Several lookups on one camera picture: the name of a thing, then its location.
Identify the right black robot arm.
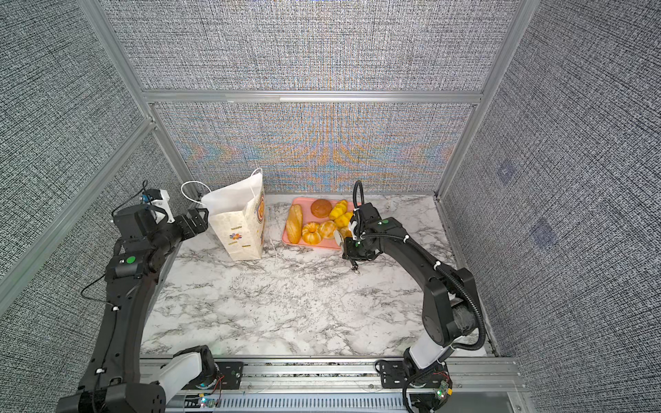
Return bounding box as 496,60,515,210
343,203,487,378

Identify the pink plastic tray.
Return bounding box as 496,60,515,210
282,197,355,251

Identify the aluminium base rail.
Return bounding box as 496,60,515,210
166,356,536,412

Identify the round brown bun fake bread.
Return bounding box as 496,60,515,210
310,199,333,219

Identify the oval yellow fake bread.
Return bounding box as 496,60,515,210
328,200,348,220

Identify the white paper bag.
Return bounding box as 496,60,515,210
191,168,266,261

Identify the round pumpkin-shaped fake bread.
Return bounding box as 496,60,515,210
301,222,323,245

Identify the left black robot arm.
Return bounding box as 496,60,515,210
56,204,219,412

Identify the yellow striped croissant fake bread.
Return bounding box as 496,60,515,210
334,212,353,228

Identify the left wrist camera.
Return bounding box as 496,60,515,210
141,189,175,224

